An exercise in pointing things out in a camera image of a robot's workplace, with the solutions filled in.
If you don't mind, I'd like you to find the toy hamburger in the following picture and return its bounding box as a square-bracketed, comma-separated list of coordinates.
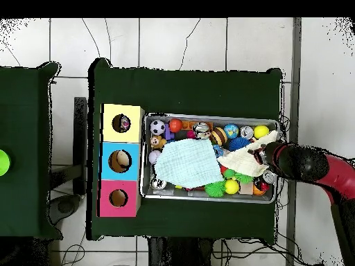
[209, 127, 228, 147]

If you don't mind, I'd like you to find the colourful paper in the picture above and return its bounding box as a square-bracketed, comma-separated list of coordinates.
[119, 115, 131, 132]

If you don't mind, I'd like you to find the light blue muslin cloth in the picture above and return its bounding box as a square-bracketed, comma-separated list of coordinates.
[154, 138, 224, 188]

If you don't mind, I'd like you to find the dark green tablecloth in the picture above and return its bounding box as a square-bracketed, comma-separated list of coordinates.
[0, 62, 63, 240]
[86, 57, 284, 241]

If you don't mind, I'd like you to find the dark blue spiky ball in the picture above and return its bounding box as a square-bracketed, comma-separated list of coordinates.
[225, 136, 252, 152]

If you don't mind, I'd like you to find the green spiky ball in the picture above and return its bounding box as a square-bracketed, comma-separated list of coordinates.
[204, 180, 227, 199]

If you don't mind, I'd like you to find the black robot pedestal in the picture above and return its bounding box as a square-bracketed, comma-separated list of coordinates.
[148, 236, 214, 266]

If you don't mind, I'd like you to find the green plastic cup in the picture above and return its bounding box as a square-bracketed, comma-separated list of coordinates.
[0, 149, 11, 177]

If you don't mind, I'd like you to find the globe print ball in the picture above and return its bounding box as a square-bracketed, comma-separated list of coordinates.
[223, 123, 240, 139]

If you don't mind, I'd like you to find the wooden box with three holes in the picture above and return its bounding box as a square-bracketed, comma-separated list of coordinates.
[98, 103, 146, 218]

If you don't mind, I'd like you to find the black and white soccer ball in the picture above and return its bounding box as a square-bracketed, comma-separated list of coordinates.
[149, 119, 166, 136]

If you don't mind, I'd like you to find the yellow ball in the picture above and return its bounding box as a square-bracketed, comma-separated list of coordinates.
[253, 125, 270, 139]

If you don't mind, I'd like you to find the crushed silver can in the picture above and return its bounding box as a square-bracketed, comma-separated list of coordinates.
[191, 121, 212, 139]

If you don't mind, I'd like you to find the shallow metal mesh bin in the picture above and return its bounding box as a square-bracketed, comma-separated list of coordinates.
[139, 112, 279, 204]

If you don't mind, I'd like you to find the orange ball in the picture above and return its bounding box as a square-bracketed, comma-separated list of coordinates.
[168, 118, 184, 133]

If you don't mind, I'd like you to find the cream muslin cloth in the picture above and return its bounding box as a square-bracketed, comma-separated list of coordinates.
[216, 130, 279, 178]

